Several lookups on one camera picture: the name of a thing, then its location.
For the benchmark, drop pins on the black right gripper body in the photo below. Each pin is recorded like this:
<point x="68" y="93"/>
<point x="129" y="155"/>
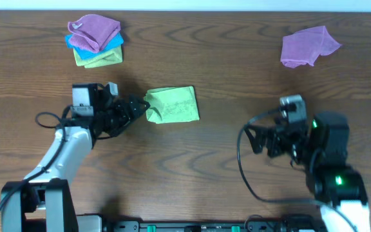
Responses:
<point x="295" y="145"/>

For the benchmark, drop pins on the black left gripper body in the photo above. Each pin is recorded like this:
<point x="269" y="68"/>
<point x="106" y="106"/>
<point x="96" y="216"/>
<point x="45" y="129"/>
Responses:
<point x="125" y="113"/>

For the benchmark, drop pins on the light green microfiber cloth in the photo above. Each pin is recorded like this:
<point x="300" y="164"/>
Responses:
<point x="172" y="105"/>

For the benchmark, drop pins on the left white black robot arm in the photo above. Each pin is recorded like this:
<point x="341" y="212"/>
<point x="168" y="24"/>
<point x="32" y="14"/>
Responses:
<point x="42" y="200"/>

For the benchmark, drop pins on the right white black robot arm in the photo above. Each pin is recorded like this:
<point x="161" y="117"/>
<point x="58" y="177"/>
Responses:
<point x="321" y="148"/>

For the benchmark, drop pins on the folded green cloth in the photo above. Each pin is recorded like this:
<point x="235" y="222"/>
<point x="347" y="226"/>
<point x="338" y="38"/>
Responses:
<point x="112" y="56"/>

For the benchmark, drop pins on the folded blue cloth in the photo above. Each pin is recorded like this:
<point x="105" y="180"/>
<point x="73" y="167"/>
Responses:
<point x="86" y="54"/>

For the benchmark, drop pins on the folded purple cloth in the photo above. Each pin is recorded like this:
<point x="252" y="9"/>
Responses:
<point x="93" y="32"/>

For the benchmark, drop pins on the crumpled purple cloth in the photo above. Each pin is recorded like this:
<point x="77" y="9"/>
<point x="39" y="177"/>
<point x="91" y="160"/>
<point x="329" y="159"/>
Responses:
<point x="305" y="46"/>

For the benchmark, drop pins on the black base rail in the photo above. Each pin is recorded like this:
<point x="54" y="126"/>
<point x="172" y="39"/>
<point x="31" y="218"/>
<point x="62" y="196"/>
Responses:
<point x="253" y="223"/>

